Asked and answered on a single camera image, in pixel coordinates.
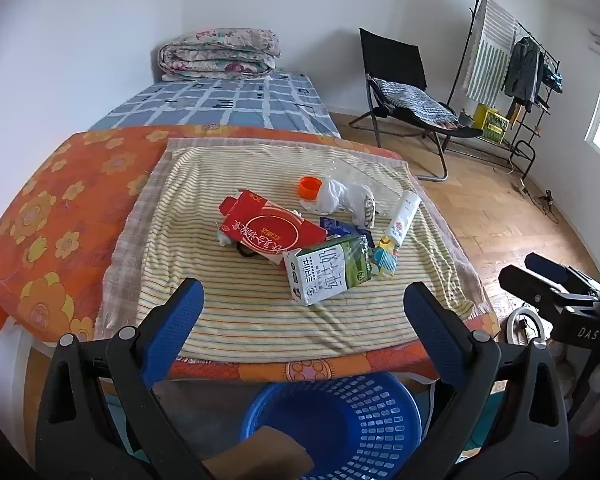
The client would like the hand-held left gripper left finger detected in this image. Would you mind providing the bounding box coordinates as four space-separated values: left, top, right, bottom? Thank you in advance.
35 277 211 480

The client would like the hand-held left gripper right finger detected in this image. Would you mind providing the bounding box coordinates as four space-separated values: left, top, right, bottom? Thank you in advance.
390 281 571 480

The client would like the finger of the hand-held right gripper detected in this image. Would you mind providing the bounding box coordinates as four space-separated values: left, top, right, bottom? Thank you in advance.
498 265 563 307
525 252 600 293

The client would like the light blue printed pouch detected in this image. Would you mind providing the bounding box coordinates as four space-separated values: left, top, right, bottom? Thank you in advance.
370 237 399 280

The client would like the blue plastic basket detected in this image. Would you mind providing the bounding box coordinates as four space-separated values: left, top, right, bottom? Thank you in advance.
240 372 423 480

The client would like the orange plastic cap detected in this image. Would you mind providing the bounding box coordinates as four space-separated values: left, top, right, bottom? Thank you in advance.
298 176 324 200

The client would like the striped towel blanket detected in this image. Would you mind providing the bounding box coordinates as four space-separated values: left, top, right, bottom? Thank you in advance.
96 137 491 361

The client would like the white tube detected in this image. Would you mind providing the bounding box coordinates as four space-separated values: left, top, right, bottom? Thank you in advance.
384 191 422 251

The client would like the black clothes rack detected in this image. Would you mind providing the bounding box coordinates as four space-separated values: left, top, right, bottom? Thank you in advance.
447 0 563 178

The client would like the green white milk carton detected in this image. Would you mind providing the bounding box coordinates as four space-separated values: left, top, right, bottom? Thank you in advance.
283 234 376 307

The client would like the red carton box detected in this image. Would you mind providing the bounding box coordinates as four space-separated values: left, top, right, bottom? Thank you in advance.
217 189 328 267

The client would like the dark blue packet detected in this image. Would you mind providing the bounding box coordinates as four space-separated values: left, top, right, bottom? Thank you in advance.
320 216 373 241

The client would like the yellow plastic crate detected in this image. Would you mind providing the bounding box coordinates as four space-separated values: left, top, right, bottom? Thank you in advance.
472 103 511 142

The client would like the white plastic bag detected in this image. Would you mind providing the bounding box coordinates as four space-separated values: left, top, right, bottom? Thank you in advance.
300 175 379 228

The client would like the orange floral bed sheet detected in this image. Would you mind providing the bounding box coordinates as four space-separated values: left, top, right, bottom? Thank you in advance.
0 125 501 386

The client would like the brown cardboard piece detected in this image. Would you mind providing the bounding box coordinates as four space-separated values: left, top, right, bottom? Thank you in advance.
200 425 315 480

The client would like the clear plastic wrapper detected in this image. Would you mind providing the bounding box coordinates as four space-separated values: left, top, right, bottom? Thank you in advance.
327 157 366 183

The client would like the teal hanging garment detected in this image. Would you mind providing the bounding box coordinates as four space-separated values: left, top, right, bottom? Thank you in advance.
542 60 565 93

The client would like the dark hanging jacket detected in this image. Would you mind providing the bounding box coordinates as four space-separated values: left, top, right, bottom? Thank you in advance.
502 36 546 106

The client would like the chequered chair cushion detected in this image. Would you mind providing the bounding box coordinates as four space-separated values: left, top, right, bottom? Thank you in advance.
372 78 460 128

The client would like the hanging green striped towel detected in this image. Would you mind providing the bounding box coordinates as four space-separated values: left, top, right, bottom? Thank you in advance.
462 0 518 103

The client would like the blue plaid bed sheet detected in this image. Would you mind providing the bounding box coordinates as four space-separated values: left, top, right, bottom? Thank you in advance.
87 70 341 138

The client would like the black folding chair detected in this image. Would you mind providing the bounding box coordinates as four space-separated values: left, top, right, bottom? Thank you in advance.
349 27 485 182

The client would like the folded floral quilt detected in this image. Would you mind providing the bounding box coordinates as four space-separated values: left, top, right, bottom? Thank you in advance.
158 28 282 82

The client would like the white ring object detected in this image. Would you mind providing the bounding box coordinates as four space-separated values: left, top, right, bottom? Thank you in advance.
500 307 553 346

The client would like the floor cable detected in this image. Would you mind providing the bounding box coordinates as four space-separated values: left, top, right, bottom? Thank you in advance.
510 160 561 223

